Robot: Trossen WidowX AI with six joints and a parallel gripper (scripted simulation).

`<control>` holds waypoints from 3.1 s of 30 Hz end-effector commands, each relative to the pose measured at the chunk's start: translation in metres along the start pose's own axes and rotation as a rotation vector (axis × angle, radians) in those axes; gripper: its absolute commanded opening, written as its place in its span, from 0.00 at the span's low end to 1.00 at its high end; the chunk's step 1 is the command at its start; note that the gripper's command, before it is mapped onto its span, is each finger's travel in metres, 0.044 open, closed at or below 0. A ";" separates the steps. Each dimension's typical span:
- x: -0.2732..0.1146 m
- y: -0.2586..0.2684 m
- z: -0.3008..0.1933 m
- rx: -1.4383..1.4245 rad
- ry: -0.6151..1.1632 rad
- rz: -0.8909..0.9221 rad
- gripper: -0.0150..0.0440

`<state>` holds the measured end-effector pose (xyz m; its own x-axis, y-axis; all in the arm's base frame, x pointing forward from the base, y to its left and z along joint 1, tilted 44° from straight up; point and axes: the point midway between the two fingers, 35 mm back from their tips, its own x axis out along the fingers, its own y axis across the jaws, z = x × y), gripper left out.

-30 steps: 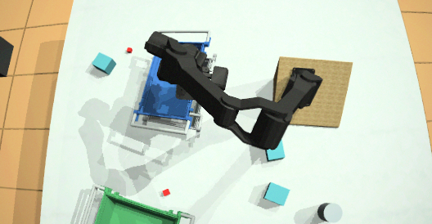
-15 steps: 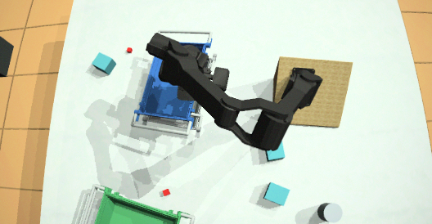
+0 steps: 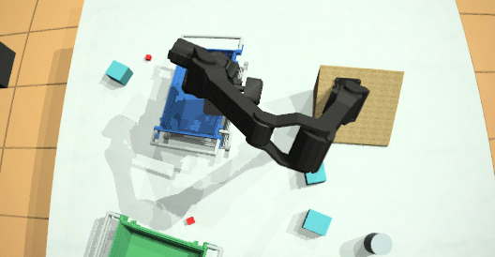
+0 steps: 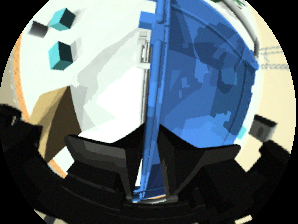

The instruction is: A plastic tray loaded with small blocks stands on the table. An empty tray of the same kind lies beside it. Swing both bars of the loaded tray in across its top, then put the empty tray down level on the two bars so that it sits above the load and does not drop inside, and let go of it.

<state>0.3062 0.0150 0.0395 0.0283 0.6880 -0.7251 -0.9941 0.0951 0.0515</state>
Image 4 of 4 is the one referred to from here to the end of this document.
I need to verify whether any blue plastic tray with grey wire bars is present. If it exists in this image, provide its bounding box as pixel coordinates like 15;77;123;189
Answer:
132;0;261;204

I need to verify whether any small light blue block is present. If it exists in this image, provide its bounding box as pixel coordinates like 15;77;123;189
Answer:
237;125;247;140
48;40;73;71
49;8;76;31

